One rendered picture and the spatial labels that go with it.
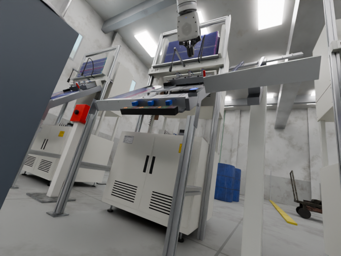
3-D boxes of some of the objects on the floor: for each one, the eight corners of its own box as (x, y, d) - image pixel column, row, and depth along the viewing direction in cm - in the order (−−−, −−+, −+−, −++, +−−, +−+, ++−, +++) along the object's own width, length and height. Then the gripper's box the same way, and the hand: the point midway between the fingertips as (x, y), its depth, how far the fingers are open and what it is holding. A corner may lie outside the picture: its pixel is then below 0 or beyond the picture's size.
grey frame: (167, 280, 56) (223, -55, 107) (52, 213, 92) (134, -13, 143) (204, 238, 102) (231, 19, 154) (117, 205, 139) (162, 36, 190)
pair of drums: (239, 200, 423) (241, 170, 445) (239, 205, 327) (241, 165, 349) (213, 194, 452) (216, 166, 474) (206, 196, 356) (210, 160, 378)
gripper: (206, 7, 68) (208, 54, 74) (175, 17, 74) (179, 59, 81) (201, 3, 61) (204, 54, 68) (168, 14, 68) (173, 59, 75)
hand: (191, 52), depth 74 cm, fingers closed
